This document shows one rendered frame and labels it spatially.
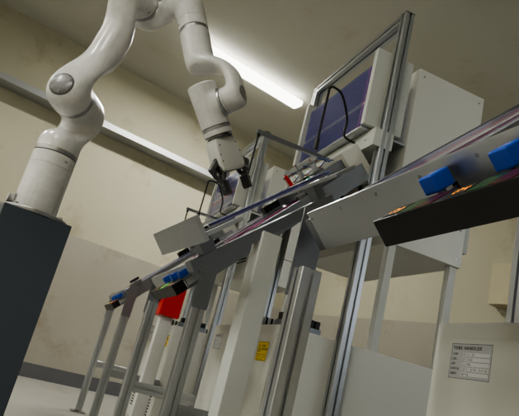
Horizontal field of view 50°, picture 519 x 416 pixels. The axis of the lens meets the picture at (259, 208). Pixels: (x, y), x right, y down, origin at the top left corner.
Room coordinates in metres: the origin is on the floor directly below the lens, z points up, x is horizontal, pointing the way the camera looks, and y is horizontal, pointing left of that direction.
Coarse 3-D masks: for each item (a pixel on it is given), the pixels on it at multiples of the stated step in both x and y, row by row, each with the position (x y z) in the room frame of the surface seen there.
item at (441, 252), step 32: (416, 96) 1.88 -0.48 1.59; (448, 96) 1.92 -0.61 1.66; (416, 128) 1.88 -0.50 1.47; (448, 128) 1.93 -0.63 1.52; (352, 192) 2.20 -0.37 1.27; (320, 256) 2.37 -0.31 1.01; (384, 256) 1.91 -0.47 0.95; (416, 256) 1.96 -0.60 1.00; (448, 256) 1.95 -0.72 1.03; (384, 288) 1.89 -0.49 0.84; (448, 288) 1.97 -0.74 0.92; (448, 320) 1.98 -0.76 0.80
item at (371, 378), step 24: (216, 336) 2.38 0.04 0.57; (264, 336) 1.88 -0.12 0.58; (312, 336) 1.81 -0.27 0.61; (216, 360) 2.30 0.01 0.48; (264, 360) 1.83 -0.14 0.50; (312, 360) 1.82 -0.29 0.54; (360, 360) 1.87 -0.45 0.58; (384, 360) 1.90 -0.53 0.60; (264, 384) 1.79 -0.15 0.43; (312, 384) 1.82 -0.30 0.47; (360, 384) 1.87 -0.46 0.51; (384, 384) 1.90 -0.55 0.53; (408, 384) 1.93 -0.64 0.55; (312, 408) 1.83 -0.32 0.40; (360, 408) 1.88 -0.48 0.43; (384, 408) 1.91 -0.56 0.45; (408, 408) 1.93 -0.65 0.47
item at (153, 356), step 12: (168, 300) 2.68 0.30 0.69; (180, 300) 2.69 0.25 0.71; (156, 312) 2.73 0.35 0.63; (168, 312) 2.68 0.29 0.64; (180, 312) 2.70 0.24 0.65; (156, 324) 2.75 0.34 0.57; (168, 324) 2.73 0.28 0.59; (156, 336) 2.72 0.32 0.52; (156, 348) 2.72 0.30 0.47; (156, 360) 2.73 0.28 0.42; (144, 372) 2.71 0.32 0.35; (156, 372) 2.73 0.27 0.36; (144, 396) 2.72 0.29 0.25; (132, 408) 2.73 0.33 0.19; (144, 408) 2.73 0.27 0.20
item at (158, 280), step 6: (174, 270) 1.93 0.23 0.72; (180, 270) 1.87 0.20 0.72; (156, 276) 2.22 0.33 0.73; (162, 276) 2.13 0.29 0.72; (186, 276) 1.84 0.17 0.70; (192, 276) 1.79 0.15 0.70; (198, 276) 1.73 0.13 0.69; (156, 282) 2.28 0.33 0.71; (162, 282) 2.20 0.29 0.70; (186, 282) 1.88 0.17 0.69
